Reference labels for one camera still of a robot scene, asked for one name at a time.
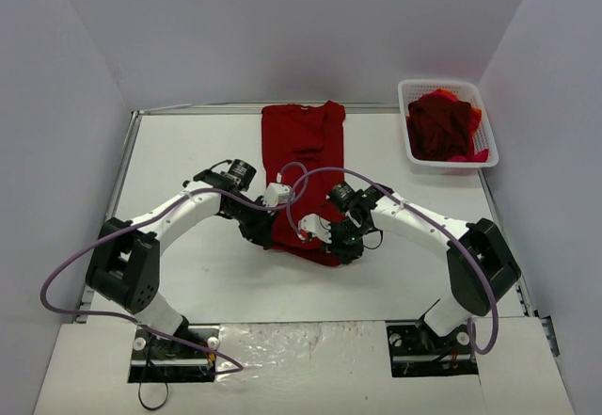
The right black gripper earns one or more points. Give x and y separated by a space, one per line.
340 244

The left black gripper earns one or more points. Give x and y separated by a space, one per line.
260 234

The red t shirt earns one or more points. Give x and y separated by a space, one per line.
312 136

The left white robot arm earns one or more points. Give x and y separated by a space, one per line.
126 269

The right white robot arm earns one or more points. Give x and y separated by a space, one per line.
480 265

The dark red shirt in basket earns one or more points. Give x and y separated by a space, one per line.
421 127

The white plastic basket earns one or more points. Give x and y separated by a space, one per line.
410 90

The orange shirt in basket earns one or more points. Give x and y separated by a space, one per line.
457 126

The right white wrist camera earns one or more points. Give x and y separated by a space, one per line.
314 227

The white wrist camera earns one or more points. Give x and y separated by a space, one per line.
275 195
314 227

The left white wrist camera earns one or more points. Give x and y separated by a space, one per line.
275 195

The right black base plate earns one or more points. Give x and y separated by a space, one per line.
413 354

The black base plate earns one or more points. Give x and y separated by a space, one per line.
155 360
413 354

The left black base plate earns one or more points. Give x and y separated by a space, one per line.
155 360

